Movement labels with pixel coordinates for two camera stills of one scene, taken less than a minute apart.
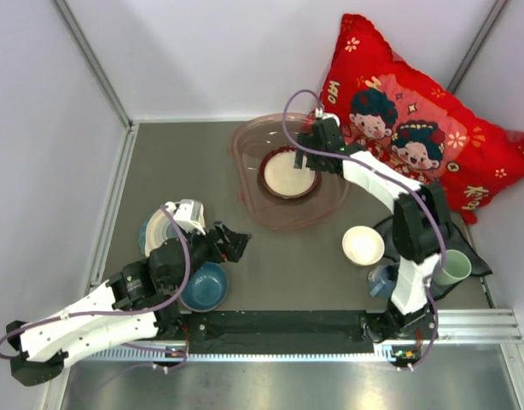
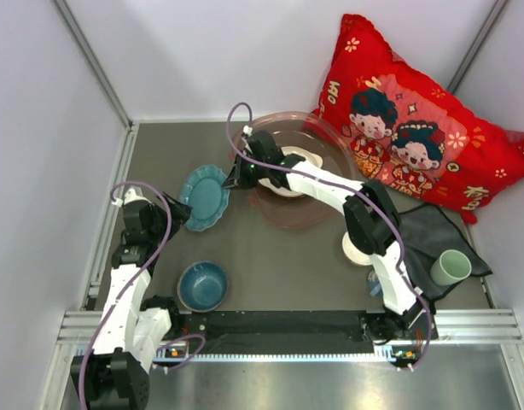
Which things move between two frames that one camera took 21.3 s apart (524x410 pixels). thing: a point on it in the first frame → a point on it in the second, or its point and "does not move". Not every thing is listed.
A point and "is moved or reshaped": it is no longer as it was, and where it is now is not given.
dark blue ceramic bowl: [206, 288] does not move
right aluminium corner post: [476, 45] does not move
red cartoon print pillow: [395, 115] does not move
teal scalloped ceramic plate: [142, 235] is moved or reshaped
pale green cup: [458, 266] does not move
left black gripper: [237, 241] → [182, 213]
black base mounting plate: [283, 333] does not move
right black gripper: [311, 164] → [237, 176]
